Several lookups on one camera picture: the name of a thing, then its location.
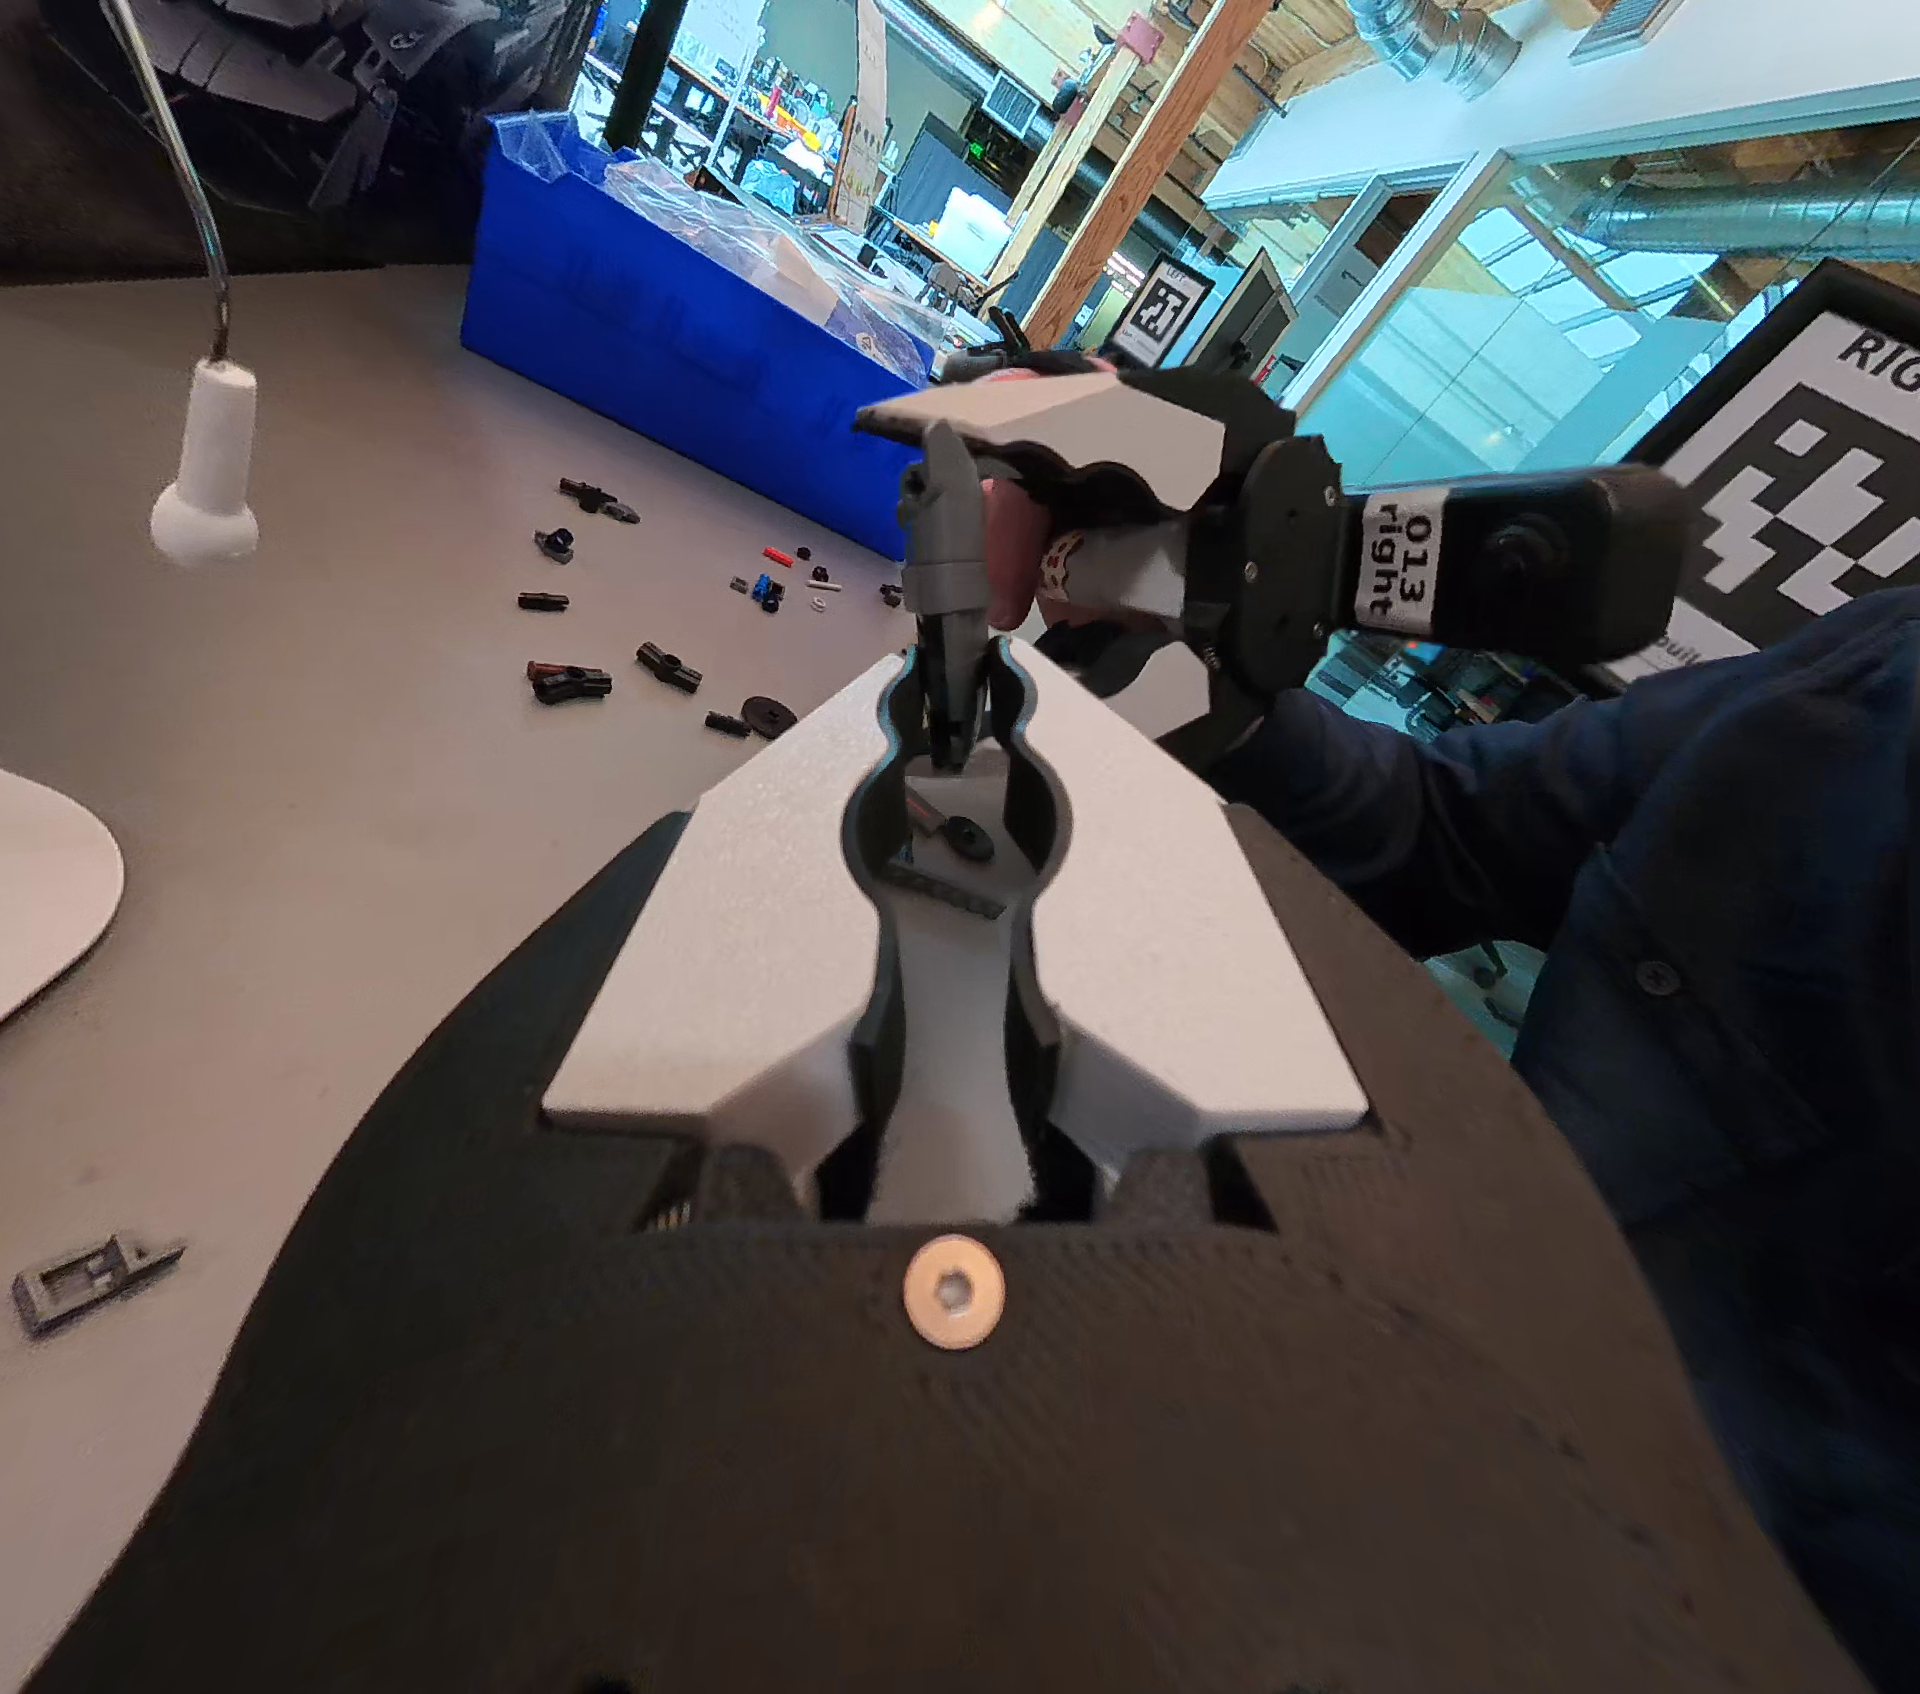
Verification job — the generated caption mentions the metal page holder wire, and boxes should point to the metal page holder wire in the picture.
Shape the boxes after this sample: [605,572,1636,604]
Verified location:
[11,0,260,567]

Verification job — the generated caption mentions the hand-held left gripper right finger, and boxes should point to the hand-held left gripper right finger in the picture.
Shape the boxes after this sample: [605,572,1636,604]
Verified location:
[977,639,1373,1190]

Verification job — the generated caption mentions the dark grey lego assembly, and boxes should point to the dark grey lego assembly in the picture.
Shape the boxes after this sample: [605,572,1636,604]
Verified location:
[896,421,999,777]

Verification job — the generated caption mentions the person's torso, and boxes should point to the person's torso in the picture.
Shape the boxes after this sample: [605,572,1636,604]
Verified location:
[1506,584,1920,1694]

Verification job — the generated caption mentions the person's right forearm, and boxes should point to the person's right forearm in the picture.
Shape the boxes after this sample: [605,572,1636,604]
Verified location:
[1200,657,1667,961]

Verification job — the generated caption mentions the small framed marker sign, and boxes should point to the small framed marker sign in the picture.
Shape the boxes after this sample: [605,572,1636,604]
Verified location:
[1110,253,1218,368]

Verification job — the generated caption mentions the large framed marker sign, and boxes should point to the large framed marker sign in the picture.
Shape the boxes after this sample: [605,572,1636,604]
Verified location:
[1611,256,1920,693]

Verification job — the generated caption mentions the clear plastic bags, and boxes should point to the clear plastic bags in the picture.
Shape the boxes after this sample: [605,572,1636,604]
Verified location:
[510,115,931,363]

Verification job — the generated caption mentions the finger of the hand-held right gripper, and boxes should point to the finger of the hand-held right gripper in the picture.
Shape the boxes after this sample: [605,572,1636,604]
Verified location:
[852,377,1235,522]
[1033,515,1209,631]

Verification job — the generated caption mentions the white book stand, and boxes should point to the white book stand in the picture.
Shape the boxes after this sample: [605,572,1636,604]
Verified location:
[0,0,280,1024]

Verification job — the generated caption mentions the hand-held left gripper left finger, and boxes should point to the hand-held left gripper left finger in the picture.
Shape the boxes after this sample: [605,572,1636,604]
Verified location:
[540,648,919,1212]

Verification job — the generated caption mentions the grey lego jumper plate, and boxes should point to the grey lego jumper plate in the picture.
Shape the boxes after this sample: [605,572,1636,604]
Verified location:
[11,1235,189,1339]

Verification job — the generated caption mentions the white storage box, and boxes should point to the white storage box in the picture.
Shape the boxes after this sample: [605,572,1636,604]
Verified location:
[935,185,1022,265]

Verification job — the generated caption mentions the cardboard sign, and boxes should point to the cardboard sign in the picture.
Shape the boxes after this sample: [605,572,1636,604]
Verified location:
[832,0,897,226]

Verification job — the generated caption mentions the person's right hand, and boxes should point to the person's right hand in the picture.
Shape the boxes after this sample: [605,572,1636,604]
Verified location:
[977,478,1055,643]

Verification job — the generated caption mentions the blue plastic bin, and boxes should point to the blue plastic bin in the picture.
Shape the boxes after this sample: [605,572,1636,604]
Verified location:
[462,109,931,563]

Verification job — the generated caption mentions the wooden post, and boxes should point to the wooden post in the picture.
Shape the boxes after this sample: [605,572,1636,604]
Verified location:
[1019,0,1404,345]

